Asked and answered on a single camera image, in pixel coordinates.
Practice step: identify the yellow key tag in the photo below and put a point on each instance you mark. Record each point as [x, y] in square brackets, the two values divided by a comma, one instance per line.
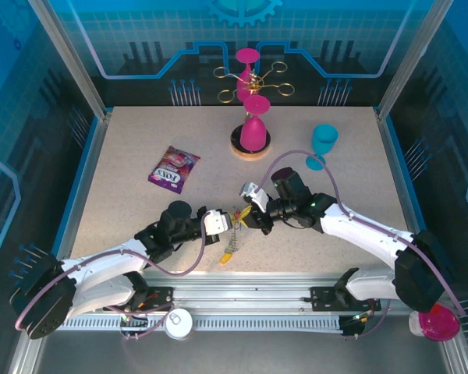
[226, 258]

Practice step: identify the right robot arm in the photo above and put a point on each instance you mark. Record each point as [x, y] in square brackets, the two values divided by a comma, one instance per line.
[366, 230]

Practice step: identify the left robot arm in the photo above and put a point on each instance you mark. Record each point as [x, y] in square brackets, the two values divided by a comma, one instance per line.
[97, 269]

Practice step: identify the purple candy bag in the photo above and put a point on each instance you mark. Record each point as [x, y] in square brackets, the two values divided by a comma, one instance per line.
[175, 167]

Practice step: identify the blue plastic goblet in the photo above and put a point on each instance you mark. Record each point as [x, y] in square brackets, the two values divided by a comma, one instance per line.
[324, 138]

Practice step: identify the pink plastic goblet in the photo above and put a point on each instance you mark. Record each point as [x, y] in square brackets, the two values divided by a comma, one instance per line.
[246, 55]
[253, 134]

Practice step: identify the white round cap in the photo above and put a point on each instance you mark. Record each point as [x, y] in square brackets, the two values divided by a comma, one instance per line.
[178, 323]

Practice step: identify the pink and white plastic cup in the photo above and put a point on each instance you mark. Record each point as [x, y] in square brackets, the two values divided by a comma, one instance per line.
[437, 325]

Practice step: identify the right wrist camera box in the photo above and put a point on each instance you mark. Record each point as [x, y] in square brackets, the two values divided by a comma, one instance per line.
[257, 196]

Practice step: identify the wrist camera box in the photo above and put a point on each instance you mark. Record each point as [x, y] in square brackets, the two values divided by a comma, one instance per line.
[215, 224]
[257, 196]

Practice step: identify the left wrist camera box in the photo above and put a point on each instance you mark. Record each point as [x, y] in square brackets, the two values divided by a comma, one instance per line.
[215, 224]

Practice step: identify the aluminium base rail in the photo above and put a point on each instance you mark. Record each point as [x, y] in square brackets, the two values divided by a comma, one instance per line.
[238, 288]

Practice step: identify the aluminium side rail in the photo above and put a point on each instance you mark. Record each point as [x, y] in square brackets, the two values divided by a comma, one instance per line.
[398, 171]
[89, 175]

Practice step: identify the aluminium frame post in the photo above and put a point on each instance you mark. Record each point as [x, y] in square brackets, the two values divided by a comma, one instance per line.
[411, 58]
[68, 62]

